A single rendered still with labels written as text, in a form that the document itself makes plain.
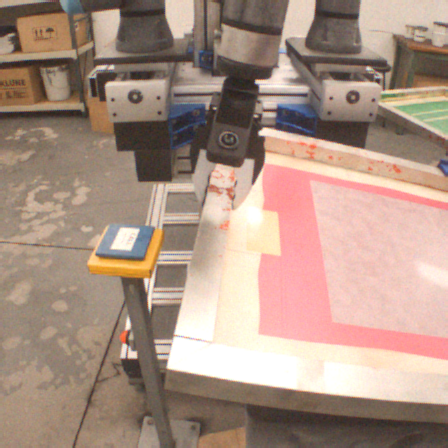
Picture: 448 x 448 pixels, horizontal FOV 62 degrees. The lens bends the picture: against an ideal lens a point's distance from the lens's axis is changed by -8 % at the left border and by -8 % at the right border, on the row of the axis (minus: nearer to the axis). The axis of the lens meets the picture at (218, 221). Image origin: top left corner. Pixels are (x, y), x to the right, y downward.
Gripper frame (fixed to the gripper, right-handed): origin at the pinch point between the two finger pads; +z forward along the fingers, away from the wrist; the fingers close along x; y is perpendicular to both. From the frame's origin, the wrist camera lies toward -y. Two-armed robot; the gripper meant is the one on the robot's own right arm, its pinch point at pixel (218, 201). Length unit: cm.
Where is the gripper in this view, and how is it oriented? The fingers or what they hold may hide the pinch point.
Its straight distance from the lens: 58.4
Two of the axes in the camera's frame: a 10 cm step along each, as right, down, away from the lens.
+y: 1.0, -5.7, 8.1
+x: -9.8, -1.9, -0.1
